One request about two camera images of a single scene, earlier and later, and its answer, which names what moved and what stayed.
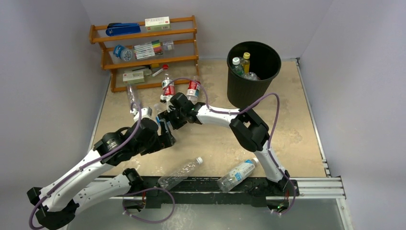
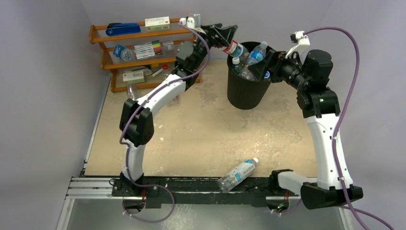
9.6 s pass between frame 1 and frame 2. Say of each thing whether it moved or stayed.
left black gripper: moved
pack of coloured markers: stayed
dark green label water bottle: stayed
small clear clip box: stayed
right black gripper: moved
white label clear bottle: stayed
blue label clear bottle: moved
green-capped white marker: stayed
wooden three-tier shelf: stayed
